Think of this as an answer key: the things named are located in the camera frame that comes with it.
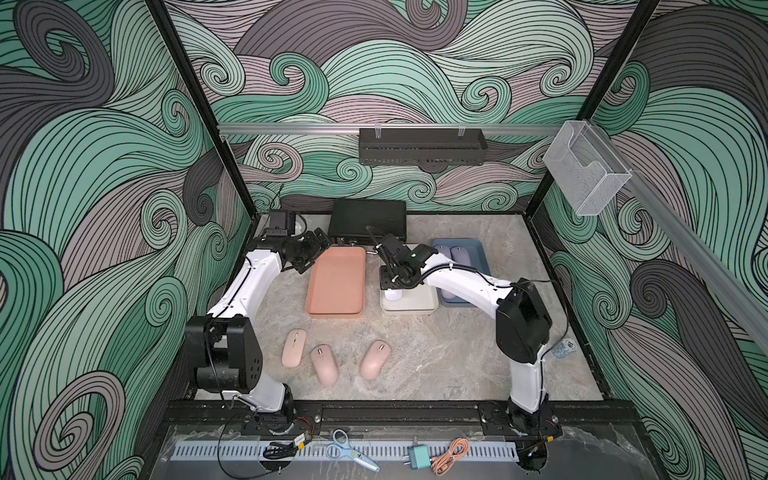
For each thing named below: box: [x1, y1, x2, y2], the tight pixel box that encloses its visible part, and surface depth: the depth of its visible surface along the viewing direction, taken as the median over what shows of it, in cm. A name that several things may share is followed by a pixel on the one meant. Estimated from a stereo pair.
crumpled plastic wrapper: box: [552, 338, 577, 359], surface depth 81 cm
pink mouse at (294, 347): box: [282, 328, 307, 368], surface depth 85 cm
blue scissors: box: [325, 429, 381, 473], surface depth 71 cm
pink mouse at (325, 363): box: [310, 344, 339, 387], surface depth 82 cm
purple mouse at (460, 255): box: [450, 246, 471, 266], surface depth 106 cm
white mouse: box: [384, 288, 403, 301], surface depth 87 cm
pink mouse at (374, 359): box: [360, 340, 391, 381], surface depth 83 cm
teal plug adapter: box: [408, 444, 431, 470], surface depth 68 cm
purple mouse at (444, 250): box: [434, 244, 452, 260], surface depth 109 cm
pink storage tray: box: [305, 246, 367, 318], surface depth 98 cm
